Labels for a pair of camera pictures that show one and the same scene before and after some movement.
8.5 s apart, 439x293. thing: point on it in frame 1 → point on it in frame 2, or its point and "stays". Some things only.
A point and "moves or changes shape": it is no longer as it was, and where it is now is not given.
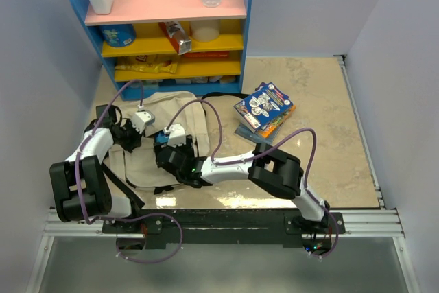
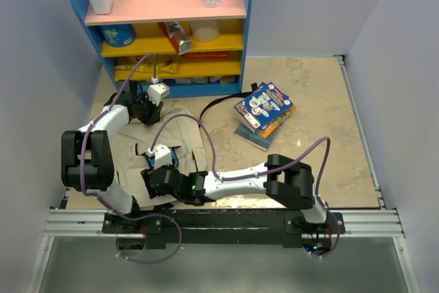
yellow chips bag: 146,63 stays
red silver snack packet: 182,43 stays
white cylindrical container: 205,30 stays
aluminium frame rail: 357,224 stays
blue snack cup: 118,35 stays
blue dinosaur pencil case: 161,137 → 151,160
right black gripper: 188,147 → 153,192
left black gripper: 137,140 → 154,116
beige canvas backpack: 142,168 moves or changes shape
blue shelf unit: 160,36 stays
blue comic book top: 263,106 stays
